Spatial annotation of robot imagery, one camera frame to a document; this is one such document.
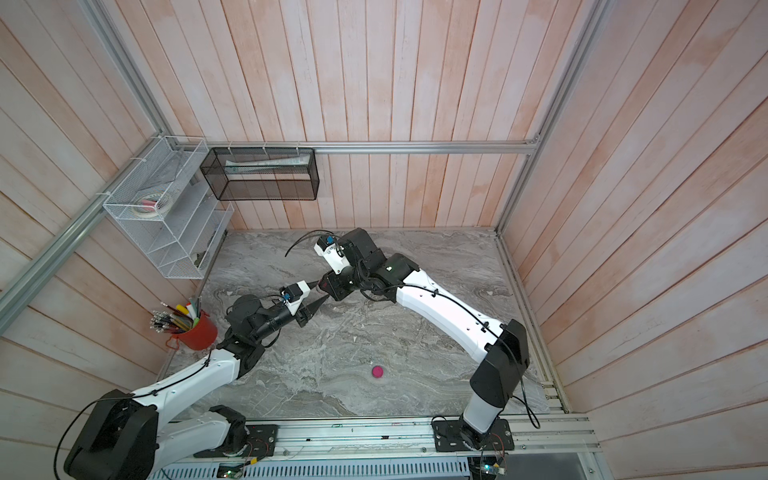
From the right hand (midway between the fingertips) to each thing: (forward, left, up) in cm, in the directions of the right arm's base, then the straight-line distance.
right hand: (323, 282), depth 74 cm
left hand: (0, +1, -4) cm, 4 cm away
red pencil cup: (-7, +38, -19) cm, 43 cm away
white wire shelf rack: (+15, +42, +6) cm, 45 cm away
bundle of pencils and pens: (-6, +40, -9) cm, 42 cm away
